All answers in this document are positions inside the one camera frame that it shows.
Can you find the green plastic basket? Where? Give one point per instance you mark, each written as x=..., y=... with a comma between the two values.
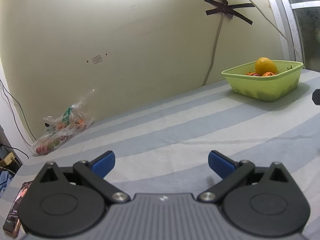
x=268, y=88

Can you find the black tape cross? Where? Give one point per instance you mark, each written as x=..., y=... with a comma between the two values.
x=229, y=9

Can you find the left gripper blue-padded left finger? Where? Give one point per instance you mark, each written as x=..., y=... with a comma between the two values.
x=67, y=201

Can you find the plastic bag of fruit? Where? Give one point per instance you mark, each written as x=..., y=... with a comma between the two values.
x=59, y=130

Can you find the striped blue white tablecloth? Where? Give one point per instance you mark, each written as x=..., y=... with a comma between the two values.
x=164, y=147

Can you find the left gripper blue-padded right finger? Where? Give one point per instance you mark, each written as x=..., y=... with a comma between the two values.
x=260, y=201

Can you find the large yellow lemon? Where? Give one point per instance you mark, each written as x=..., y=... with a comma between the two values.
x=263, y=65

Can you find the smartphone in brown case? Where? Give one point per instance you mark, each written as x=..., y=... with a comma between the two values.
x=12, y=222

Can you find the window frame with glass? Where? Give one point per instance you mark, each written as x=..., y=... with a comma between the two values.
x=299, y=21

